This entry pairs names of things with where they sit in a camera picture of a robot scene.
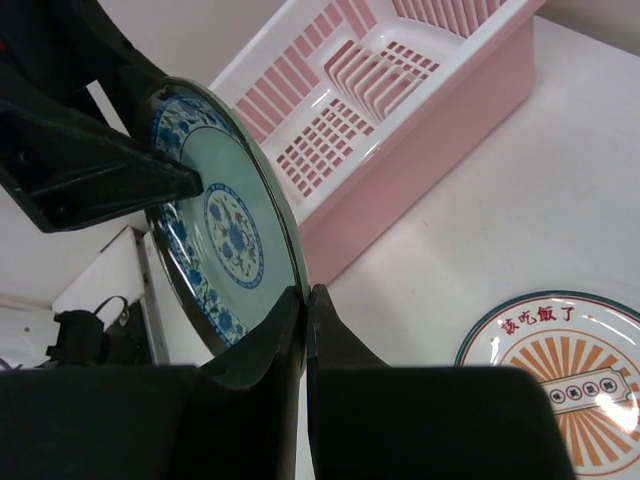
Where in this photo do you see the white pink dish rack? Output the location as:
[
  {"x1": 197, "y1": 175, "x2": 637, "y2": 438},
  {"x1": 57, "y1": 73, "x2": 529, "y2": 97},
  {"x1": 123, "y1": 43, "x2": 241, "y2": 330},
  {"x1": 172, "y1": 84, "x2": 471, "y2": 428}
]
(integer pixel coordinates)
[{"x1": 211, "y1": 0, "x2": 540, "y2": 283}]

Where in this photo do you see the orange sunburst plate near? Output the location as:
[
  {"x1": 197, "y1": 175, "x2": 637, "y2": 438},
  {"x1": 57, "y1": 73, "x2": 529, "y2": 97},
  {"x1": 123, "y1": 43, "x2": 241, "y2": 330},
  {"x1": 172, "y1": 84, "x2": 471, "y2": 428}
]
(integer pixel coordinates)
[{"x1": 454, "y1": 290, "x2": 639, "y2": 479}]

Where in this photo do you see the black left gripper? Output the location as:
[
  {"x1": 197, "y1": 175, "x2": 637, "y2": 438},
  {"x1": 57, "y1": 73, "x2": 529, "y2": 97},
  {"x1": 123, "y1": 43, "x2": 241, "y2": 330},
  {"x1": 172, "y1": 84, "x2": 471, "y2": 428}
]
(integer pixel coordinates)
[{"x1": 1, "y1": 1, "x2": 203, "y2": 233}]

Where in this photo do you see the blue floral plate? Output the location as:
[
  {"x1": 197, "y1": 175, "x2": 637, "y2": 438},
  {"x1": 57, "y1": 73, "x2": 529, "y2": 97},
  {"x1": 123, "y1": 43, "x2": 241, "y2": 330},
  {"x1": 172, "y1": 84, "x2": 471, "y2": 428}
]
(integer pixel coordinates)
[{"x1": 135, "y1": 77, "x2": 310, "y2": 355}]

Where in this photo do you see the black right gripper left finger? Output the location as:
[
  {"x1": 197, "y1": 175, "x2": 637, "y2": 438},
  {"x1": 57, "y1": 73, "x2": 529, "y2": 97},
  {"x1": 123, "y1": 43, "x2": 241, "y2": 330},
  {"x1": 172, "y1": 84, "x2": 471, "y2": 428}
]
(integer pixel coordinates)
[{"x1": 1, "y1": 288, "x2": 299, "y2": 479}]

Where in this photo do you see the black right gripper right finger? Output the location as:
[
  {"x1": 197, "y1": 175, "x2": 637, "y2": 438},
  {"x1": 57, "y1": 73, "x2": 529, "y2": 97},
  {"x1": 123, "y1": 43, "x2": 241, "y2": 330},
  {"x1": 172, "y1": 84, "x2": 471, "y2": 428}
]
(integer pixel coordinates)
[{"x1": 307, "y1": 285, "x2": 575, "y2": 479}]

